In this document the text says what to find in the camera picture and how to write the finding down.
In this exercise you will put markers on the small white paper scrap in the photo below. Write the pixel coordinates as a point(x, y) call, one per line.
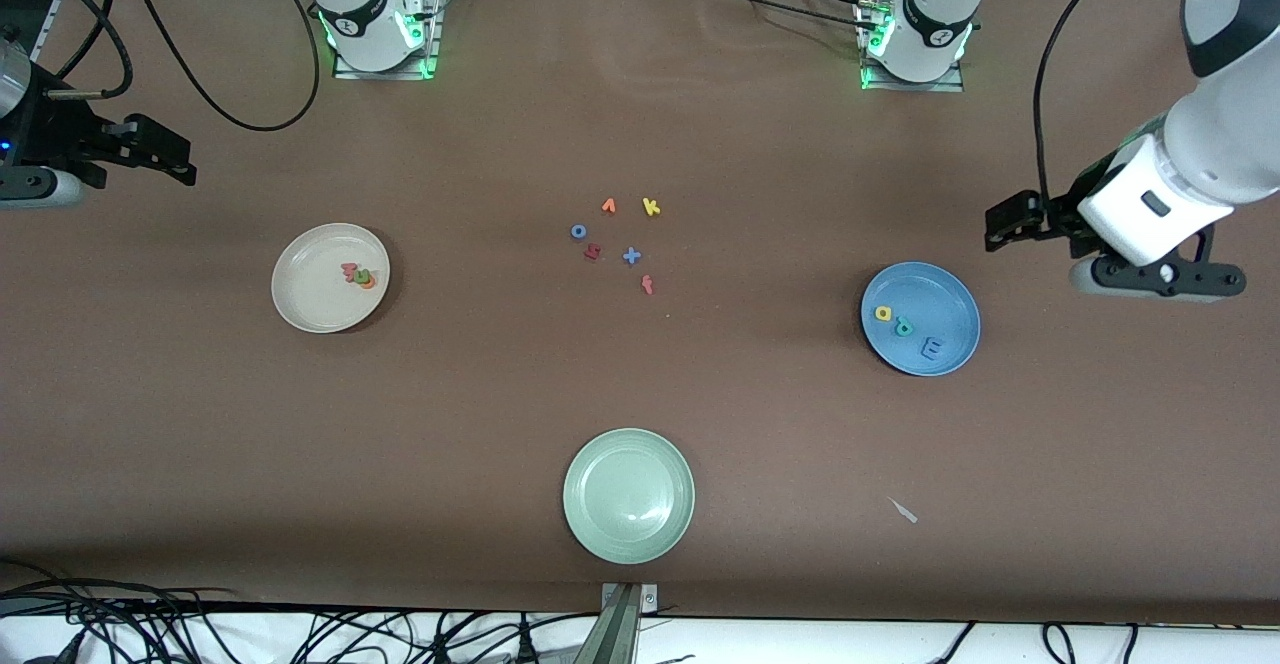
point(903, 510)

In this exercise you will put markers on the pale green plate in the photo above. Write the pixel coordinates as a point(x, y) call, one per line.
point(628, 496)

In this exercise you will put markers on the beige brown plate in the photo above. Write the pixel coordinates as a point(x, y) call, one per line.
point(320, 299)

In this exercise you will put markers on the teal foam letter p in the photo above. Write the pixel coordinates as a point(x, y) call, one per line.
point(904, 327)

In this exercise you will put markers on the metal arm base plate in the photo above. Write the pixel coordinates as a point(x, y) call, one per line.
point(432, 44)
point(950, 84)

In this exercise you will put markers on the blue foam letter m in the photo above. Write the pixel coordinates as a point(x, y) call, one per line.
point(931, 348)

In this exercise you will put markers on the blue plate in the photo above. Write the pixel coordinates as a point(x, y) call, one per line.
point(935, 299)

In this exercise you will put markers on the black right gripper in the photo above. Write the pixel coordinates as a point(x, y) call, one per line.
point(58, 134)

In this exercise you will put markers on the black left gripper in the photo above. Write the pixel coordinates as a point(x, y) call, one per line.
point(1064, 216)

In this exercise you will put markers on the aluminium profile post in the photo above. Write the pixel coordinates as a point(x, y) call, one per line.
point(615, 634)

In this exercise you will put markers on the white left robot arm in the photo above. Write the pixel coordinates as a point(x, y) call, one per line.
point(935, 34)

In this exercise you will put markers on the aluminium frame rail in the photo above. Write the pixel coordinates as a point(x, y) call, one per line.
point(40, 44)

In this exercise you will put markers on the brown table cover sheet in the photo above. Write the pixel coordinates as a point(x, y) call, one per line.
point(200, 424)

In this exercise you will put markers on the small metal bracket plate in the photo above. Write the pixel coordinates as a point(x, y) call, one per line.
point(650, 599)

